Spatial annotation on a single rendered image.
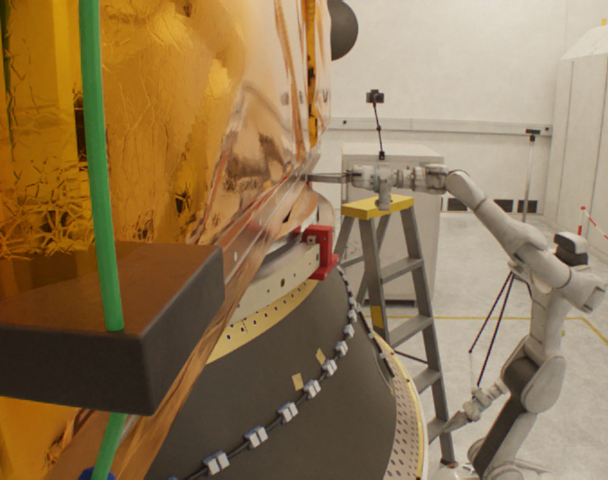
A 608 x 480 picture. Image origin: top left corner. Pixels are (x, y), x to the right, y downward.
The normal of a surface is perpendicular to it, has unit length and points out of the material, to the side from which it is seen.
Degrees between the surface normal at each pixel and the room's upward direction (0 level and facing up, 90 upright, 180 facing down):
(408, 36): 90
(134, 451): 90
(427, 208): 90
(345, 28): 90
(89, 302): 0
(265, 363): 62
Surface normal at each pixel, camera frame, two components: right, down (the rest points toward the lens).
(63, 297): 0.00, -0.96
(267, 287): 0.85, 0.15
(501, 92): -0.07, 0.29
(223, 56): 0.94, 0.15
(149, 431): 0.99, 0.03
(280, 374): 0.75, -0.32
